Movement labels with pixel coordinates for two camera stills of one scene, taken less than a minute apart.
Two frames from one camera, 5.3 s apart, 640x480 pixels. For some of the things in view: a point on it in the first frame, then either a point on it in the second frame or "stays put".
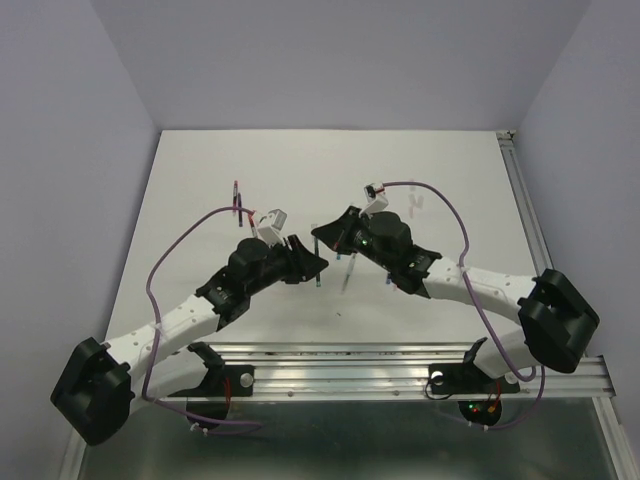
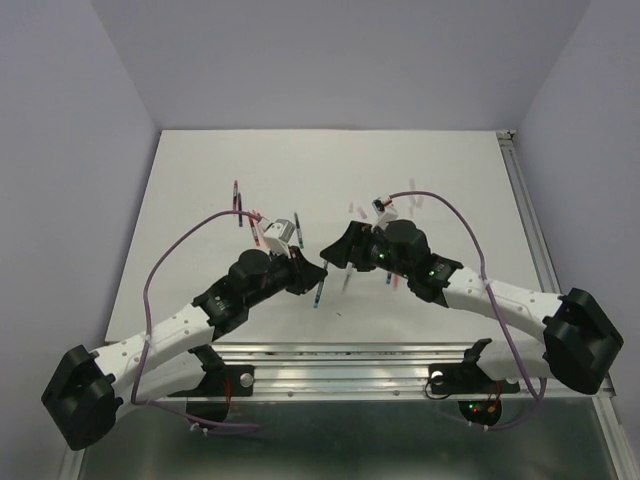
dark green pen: [318, 275] -> [298, 230]
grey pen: [349, 271] stays put
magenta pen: [235, 196] stays put
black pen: [240, 222] stays put
